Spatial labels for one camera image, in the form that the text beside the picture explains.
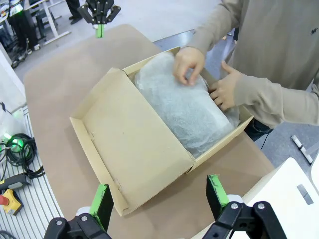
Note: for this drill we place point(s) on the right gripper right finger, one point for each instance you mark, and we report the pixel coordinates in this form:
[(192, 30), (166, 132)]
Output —
[(216, 196)]

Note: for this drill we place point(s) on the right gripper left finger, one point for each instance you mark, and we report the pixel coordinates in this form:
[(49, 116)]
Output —
[(102, 209)]

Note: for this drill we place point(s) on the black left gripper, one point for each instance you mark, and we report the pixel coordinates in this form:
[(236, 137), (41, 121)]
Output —
[(100, 6)]

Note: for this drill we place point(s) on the white tissue wrapping paper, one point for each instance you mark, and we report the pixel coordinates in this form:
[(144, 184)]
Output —
[(184, 109)]

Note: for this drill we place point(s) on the person's left forearm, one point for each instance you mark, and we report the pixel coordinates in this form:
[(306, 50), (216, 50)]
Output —
[(274, 99)]

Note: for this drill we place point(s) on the person's right forearm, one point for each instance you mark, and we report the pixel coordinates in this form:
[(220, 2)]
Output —
[(214, 27)]

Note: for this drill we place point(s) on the brown cardboard shoe box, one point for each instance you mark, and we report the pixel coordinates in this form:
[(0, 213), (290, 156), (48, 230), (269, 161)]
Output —
[(129, 139)]

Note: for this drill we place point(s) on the grey control box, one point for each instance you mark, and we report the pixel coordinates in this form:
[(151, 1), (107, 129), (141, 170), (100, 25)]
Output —
[(17, 180)]

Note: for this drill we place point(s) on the person's right hand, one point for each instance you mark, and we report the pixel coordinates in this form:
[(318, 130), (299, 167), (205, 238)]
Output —
[(189, 62)]

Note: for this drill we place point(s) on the person's left hand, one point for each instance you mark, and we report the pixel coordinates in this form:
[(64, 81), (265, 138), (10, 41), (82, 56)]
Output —
[(225, 92)]

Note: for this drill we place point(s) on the bystander in black trousers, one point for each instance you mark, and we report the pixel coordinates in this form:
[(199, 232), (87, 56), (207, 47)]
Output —
[(25, 30), (73, 10)]

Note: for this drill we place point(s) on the white leg workbench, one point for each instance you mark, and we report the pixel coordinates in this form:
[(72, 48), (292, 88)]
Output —
[(53, 25)]

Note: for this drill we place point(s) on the yellow emergency stop button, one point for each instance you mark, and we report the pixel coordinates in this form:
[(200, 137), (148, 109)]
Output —
[(12, 201)]

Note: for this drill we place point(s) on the white marker pen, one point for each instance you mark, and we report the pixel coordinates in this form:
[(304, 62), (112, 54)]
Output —
[(301, 149)]

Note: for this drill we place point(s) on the person in beige sweater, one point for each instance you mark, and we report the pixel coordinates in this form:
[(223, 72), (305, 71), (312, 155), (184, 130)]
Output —
[(286, 37)]

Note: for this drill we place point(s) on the white pedestal block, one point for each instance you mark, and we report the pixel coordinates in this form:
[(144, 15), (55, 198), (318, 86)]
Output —
[(274, 194)]

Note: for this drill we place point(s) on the ribbed aluminium base plate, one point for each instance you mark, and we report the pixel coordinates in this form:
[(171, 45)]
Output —
[(37, 199)]

